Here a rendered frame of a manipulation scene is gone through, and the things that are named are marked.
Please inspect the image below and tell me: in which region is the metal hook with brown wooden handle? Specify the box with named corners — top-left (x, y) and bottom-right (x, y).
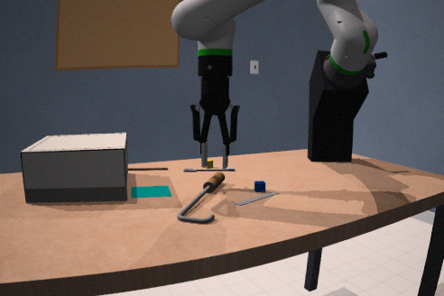
top-left (177, 171), bottom-right (225, 224)

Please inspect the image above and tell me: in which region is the teal square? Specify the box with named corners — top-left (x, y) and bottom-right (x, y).
top-left (131, 186), bottom-right (172, 198)

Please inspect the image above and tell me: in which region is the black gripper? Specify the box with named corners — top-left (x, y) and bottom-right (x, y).
top-left (190, 77), bottom-right (240, 169)

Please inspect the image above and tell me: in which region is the small blue cube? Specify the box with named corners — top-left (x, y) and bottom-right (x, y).
top-left (254, 180), bottom-right (265, 192)

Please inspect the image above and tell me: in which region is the small yellow cube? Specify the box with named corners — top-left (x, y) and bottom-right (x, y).
top-left (204, 160), bottom-right (213, 168)

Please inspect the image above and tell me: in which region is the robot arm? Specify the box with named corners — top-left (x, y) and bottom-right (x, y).
top-left (171, 0), bottom-right (387, 88)

